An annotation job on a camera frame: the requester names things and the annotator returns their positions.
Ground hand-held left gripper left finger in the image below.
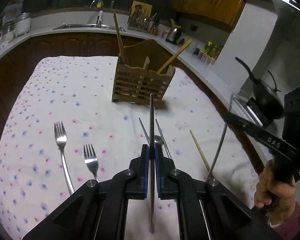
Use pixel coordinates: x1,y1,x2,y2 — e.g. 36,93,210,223
22,144,150,240

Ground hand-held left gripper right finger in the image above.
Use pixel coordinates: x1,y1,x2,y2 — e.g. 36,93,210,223
154,144,282,240

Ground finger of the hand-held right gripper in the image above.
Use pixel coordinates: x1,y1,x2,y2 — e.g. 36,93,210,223
224,112,299,162

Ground wooden utensil holder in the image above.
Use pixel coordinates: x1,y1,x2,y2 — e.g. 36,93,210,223
111,39,176,109

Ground person's right forearm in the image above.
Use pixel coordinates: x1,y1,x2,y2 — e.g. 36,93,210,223
266,201,300,233

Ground dish rack with utensils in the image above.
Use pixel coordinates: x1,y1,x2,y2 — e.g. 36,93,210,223
127,12,157,32
128,0,153,28

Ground person's right hand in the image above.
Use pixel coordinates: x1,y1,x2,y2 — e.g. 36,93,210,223
254,159,300,211

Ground silver spoon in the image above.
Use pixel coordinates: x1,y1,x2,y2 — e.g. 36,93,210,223
155,118,172,160

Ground gas stove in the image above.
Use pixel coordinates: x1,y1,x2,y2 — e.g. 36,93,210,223
231,93,273,131

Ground black wok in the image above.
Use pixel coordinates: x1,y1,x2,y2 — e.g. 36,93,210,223
235,57,286,121

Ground small steel fork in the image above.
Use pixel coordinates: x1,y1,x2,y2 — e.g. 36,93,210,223
83,143,99,182

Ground large steel fork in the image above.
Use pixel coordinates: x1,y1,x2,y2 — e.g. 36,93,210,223
54,121,75,196

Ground row of spice containers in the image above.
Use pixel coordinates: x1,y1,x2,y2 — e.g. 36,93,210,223
197,50,217,67

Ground white kitchen countertop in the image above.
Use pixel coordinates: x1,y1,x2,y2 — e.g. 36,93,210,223
0,22,241,101

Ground floral white tablecloth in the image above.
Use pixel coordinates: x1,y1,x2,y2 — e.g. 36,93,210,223
0,54,268,240

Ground steel electric kettle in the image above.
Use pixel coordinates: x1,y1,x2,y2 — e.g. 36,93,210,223
165,25,183,45

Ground knife block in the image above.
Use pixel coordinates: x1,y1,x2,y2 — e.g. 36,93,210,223
150,13,161,34

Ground steel kitchen sink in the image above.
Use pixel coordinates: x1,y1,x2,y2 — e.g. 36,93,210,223
52,23,127,32

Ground white faucet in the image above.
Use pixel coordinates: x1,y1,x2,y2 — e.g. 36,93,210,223
90,0,103,27

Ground white pot with lid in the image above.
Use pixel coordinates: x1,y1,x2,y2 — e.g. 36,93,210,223
13,12,32,37

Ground wooden wall cabinets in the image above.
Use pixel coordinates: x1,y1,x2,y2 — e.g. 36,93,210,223
170,0,248,26

